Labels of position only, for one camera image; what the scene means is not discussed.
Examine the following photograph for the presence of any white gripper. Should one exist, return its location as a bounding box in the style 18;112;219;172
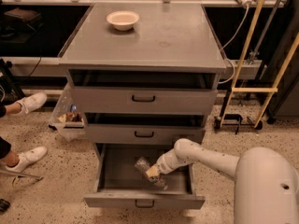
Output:
146;148;194;178

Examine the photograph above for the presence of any clear plastic water bottle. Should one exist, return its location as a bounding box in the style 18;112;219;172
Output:
135;157;168;189

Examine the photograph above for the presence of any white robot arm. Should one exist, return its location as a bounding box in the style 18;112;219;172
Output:
146;138;299;224

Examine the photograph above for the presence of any grey bottom drawer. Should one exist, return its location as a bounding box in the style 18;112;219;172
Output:
84;144;205;209

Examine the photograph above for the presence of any grey drawer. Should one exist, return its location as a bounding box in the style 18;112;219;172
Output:
84;144;205;209
85;113;206;145
69;69;217;115

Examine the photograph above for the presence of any grey middle drawer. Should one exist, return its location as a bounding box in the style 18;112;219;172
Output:
85;113;206;145

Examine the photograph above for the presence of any grey top drawer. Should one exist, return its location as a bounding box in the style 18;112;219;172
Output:
69;69;217;115

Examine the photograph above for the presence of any grey metal drawer cabinet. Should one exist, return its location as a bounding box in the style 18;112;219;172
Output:
57;2;228;161

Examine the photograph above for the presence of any black stand base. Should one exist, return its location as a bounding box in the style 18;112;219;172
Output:
213;114;263;134

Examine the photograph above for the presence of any clear plastic snack bin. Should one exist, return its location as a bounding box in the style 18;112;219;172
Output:
48;83;87;142

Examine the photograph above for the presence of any lower white sneaker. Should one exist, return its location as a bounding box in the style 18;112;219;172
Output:
5;147;48;173

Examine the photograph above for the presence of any white sneaker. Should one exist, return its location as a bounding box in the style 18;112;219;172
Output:
16;92;47;116
5;147;48;173

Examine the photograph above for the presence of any upper white sneaker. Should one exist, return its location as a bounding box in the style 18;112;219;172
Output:
16;92;47;116

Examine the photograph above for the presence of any cream paper bowl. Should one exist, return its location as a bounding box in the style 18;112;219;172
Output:
107;11;139;31

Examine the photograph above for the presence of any black box on shelf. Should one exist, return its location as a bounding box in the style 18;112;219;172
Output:
4;7;43;32

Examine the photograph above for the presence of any wooden ladder frame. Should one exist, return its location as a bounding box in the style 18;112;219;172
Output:
215;0;299;129

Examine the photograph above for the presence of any white power cable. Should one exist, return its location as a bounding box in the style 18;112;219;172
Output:
218;2;251;85

